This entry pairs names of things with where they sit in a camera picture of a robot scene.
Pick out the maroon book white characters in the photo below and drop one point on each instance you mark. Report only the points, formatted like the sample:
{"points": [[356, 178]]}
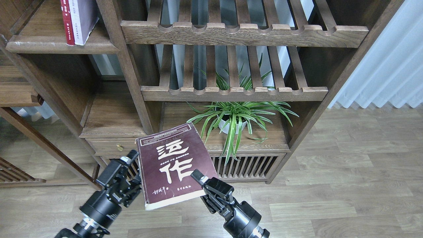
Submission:
{"points": [[167, 160]]}

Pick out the green spider plant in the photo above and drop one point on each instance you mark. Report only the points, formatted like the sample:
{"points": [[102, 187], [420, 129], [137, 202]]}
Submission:
{"points": [[235, 116]]}

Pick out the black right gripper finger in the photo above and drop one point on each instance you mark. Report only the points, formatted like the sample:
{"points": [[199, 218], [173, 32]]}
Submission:
{"points": [[215, 204], [216, 187]]}

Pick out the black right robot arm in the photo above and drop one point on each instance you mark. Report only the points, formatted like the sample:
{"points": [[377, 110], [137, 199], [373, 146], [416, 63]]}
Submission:
{"points": [[241, 219]]}

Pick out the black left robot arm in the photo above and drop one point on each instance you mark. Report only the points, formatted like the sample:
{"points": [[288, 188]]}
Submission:
{"points": [[114, 172]]}

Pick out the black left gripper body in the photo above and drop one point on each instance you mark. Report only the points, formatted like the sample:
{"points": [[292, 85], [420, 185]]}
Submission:
{"points": [[104, 206]]}

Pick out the red cover book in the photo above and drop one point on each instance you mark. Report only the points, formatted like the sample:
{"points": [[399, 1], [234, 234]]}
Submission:
{"points": [[66, 16]]}

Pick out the white lavender book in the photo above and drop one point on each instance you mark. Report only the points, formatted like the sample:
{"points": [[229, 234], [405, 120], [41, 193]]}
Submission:
{"points": [[84, 16]]}

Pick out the dark wooden bookshelf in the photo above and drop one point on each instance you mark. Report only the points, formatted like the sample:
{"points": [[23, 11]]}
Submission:
{"points": [[145, 59]]}

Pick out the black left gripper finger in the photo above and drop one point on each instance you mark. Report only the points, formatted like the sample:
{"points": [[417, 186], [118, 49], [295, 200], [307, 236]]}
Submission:
{"points": [[120, 168]]}

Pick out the right slatted cabinet door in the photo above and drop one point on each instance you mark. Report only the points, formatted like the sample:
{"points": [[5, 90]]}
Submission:
{"points": [[248, 167]]}

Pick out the left slatted cabinet door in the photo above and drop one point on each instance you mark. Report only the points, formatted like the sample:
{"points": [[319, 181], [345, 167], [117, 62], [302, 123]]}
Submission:
{"points": [[112, 165]]}

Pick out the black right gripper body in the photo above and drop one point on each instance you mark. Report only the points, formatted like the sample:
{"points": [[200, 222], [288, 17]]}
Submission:
{"points": [[244, 223]]}

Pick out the white plant pot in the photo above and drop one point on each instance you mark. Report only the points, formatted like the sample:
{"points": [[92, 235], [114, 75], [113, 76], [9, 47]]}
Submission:
{"points": [[225, 125]]}

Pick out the white pleated curtain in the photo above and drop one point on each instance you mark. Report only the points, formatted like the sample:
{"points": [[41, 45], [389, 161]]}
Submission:
{"points": [[391, 72]]}

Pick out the small wooden drawer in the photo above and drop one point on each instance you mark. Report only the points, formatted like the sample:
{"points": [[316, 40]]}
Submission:
{"points": [[107, 146]]}

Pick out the brass drawer knob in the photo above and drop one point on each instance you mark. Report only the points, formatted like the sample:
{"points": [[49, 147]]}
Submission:
{"points": [[119, 147]]}

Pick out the slatted cabinet door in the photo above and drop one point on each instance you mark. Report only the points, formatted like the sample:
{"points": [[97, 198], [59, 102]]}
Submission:
{"points": [[112, 165], [248, 167]]}

